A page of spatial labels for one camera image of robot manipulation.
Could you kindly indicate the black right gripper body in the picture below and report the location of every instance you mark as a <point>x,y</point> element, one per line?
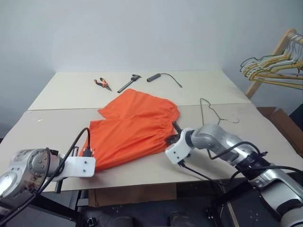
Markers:
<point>172,139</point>

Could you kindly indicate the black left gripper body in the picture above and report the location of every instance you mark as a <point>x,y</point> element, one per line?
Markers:
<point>88,152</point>

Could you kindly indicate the orange shorts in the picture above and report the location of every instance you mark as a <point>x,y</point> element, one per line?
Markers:
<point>132,123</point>

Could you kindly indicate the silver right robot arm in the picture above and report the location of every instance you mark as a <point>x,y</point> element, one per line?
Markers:
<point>236,146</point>

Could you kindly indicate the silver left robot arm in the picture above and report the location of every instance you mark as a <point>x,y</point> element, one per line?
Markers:
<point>23,170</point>

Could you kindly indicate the brown cardboard sheet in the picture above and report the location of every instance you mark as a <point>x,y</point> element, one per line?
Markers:
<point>132,195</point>

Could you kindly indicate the black caliper tool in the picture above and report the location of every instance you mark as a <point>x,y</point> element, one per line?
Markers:
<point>129,83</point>

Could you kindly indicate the brown cardboard box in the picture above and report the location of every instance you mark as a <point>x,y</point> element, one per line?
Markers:
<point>279,123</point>

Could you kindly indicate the wooden clothes rack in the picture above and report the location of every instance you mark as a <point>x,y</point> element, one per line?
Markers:
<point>277,49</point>

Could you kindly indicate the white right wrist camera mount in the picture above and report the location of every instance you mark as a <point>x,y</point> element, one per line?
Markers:
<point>178,147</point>

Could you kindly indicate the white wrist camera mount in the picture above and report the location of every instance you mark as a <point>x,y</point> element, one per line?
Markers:
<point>80,166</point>
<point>178,147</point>

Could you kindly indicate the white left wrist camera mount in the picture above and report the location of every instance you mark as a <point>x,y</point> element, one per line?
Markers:
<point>80,166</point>

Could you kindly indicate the black table frame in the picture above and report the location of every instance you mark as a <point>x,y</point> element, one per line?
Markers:
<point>222,201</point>

